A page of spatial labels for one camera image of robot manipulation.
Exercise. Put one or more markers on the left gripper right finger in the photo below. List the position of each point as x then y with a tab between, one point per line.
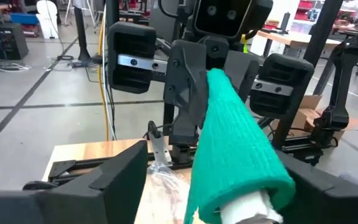
337	205

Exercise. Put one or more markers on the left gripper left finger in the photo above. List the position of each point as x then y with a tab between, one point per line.
73	208

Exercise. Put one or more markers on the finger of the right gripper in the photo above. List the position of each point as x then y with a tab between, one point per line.
185	77
242	74

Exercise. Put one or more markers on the teal elastic bandage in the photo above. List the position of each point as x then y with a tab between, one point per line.
235	149

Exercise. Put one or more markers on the white bandage core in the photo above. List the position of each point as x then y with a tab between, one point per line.
247	208

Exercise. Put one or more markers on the black pole stand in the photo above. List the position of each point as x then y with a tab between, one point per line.
81	31

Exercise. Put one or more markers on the wooden background table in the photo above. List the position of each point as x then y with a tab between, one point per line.
291	39

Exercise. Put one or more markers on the cardboard box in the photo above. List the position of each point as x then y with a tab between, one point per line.
309	109

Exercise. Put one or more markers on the clear plastic bag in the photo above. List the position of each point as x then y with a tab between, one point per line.
166	193

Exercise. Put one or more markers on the blue plastic bin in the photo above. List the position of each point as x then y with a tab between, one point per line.
23	18

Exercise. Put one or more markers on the silver metal bracket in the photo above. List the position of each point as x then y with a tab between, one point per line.
160	149

